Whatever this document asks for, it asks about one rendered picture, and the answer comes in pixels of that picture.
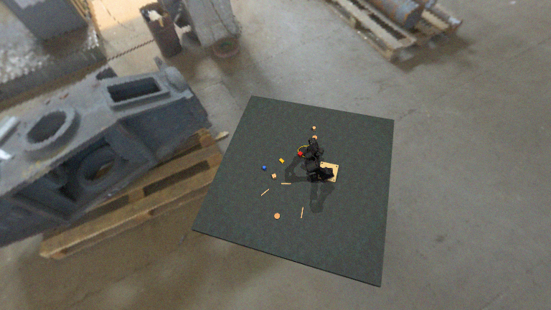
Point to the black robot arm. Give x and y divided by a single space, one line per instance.
314 166

